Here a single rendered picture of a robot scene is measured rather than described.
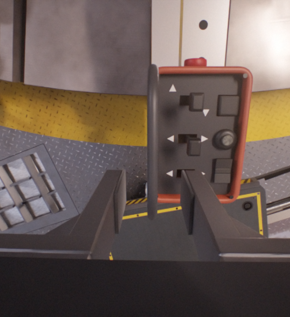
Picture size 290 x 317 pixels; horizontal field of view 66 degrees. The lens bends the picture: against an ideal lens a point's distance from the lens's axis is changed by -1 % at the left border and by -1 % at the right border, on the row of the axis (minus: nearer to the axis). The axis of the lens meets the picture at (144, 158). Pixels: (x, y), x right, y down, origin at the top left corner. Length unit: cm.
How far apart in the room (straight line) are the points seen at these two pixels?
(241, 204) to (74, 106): 88
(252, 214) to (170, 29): 77
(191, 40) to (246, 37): 45
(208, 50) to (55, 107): 91
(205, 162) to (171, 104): 10
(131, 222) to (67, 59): 66
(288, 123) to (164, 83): 105
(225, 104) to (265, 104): 92
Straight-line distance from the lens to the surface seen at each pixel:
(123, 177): 15
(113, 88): 83
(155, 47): 45
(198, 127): 34
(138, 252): 104
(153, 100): 23
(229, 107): 34
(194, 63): 36
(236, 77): 35
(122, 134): 115
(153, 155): 23
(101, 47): 85
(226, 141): 34
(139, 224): 96
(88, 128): 118
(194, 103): 27
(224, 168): 36
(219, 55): 46
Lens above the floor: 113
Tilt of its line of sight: 74 degrees down
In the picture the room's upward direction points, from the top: 174 degrees counter-clockwise
